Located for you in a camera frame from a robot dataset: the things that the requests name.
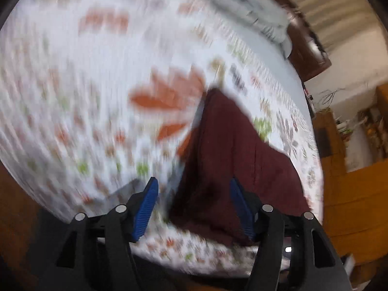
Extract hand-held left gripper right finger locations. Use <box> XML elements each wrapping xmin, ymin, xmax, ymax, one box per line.
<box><xmin>229</xmin><ymin>177</ymin><xmax>354</xmax><ymax>291</ymax></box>

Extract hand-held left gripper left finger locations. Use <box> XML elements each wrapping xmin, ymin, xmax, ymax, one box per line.
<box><xmin>36</xmin><ymin>176</ymin><xmax>160</xmax><ymax>291</ymax></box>

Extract maroon pants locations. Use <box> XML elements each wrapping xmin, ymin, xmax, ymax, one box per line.
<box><xmin>168</xmin><ymin>88</ymin><xmax>311</xmax><ymax>247</ymax></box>

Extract wooden desk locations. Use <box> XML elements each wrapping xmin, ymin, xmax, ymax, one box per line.
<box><xmin>312</xmin><ymin>112</ymin><xmax>388</xmax><ymax>267</ymax></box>

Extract floral quilt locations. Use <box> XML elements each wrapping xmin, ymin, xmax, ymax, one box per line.
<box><xmin>0</xmin><ymin>0</ymin><xmax>325</xmax><ymax>279</ymax></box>

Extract blue-grey bed sheet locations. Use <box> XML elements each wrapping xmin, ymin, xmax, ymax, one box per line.
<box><xmin>242</xmin><ymin>29</ymin><xmax>313</xmax><ymax>119</ymax></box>

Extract dark wooden headboard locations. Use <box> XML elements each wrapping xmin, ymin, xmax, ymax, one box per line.
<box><xmin>236</xmin><ymin>0</ymin><xmax>332</xmax><ymax>82</ymax></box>

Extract grey comforter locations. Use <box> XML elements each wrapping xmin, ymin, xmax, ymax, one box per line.
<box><xmin>209</xmin><ymin>0</ymin><xmax>294</xmax><ymax>58</ymax></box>

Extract beige pleated curtain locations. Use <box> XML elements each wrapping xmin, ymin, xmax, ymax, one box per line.
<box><xmin>285</xmin><ymin>0</ymin><xmax>373</xmax><ymax>52</ymax></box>

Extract hanging cables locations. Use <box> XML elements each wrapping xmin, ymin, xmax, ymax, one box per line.
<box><xmin>317</xmin><ymin>87</ymin><xmax>346</xmax><ymax>106</ymax></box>

